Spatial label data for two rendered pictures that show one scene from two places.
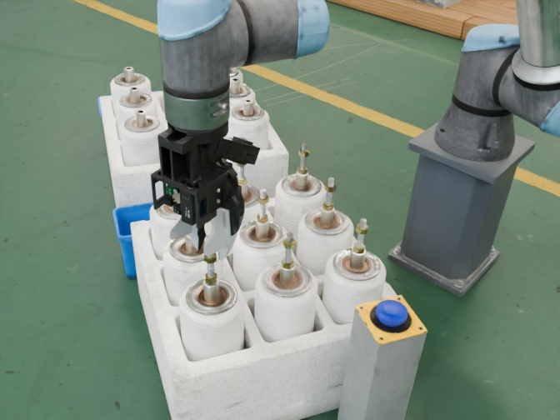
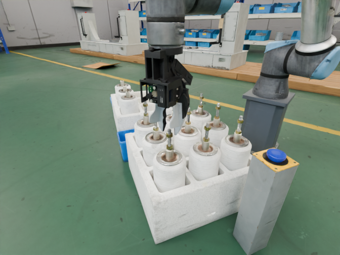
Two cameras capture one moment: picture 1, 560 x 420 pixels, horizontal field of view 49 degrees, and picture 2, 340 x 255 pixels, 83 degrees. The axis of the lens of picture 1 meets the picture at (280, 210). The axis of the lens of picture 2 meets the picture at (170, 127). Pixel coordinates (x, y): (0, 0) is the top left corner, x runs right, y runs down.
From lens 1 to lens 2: 0.37 m
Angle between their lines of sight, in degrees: 8
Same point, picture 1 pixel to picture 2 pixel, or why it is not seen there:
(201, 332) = (165, 176)
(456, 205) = (265, 120)
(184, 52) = not seen: outside the picture
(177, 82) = (156, 10)
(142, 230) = (130, 136)
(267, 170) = not seen: hidden behind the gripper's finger
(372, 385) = (267, 198)
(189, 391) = (161, 208)
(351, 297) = (237, 156)
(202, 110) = (171, 30)
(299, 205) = (200, 121)
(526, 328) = (302, 173)
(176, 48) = not seen: outside the picture
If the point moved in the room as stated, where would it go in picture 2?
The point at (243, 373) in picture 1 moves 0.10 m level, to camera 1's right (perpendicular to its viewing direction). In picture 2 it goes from (188, 198) to (223, 197)
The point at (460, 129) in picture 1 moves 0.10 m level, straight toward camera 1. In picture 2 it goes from (266, 86) to (269, 92)
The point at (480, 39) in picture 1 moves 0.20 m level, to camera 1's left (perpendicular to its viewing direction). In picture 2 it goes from (275, 43) to (225, 43)
